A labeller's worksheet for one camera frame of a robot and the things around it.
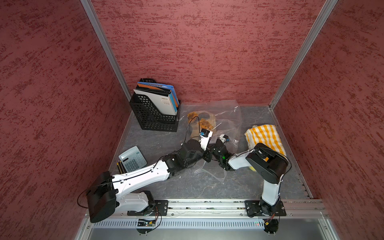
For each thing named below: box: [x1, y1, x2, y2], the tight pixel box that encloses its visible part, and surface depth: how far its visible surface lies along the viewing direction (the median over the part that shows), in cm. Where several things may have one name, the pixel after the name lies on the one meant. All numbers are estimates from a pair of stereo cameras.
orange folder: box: [137, 83, 163, 91], surface depth 93 cm
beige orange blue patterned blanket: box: [187, 110, 217, 133], surface depth 104 cm
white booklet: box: [133, 89, 176, 115], surface depth 91 cm
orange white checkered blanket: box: [244, 124, 287, 157], surface depth 93 cm
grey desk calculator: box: [119, 145, 148, 173], surface depth 91 cm
